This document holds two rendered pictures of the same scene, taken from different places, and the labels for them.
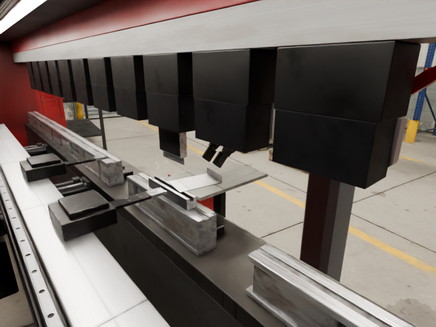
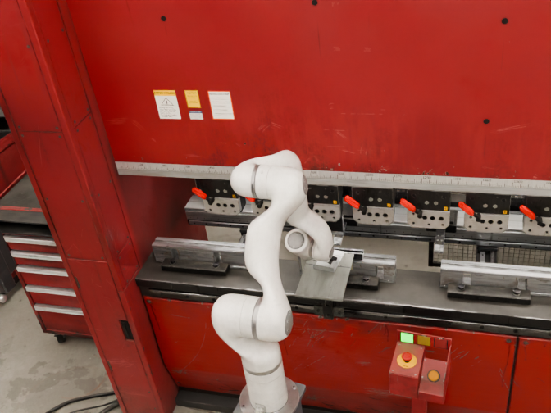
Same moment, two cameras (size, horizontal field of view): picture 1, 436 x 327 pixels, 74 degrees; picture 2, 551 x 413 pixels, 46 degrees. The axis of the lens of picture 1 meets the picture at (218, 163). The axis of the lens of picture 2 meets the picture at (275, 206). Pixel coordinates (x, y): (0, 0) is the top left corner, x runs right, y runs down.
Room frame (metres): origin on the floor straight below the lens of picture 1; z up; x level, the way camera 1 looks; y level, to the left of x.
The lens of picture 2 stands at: (2.39, -1.07, 2.68)
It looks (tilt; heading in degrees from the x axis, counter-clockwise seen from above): 35 degrees down; 150
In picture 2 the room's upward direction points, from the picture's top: 8 degrees counter-clockwise
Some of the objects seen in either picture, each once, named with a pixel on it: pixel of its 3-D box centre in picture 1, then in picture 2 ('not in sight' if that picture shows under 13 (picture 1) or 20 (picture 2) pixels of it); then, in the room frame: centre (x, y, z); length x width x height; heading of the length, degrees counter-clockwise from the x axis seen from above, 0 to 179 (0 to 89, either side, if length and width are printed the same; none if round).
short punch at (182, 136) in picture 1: (172, 143); (330, 224); (0.72, 0.12, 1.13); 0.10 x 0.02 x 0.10; 41
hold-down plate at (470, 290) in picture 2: (113, 166); (488, 293); (1.22, 0.47, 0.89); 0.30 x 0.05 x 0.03; 41
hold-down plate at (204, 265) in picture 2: not in sight; (194, 266); (0.30, -0.32, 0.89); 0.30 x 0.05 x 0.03; 41
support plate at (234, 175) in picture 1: (216, 177); (325, 274); (0.82, 0.00, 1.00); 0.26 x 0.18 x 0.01; 131
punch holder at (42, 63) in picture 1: (53, 77); not in sight; (1.61, 0.88, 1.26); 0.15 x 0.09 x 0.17; 41
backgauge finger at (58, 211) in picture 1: (115, 201); (341, 224); (0.62, 0.24, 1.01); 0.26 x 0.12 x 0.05; 131
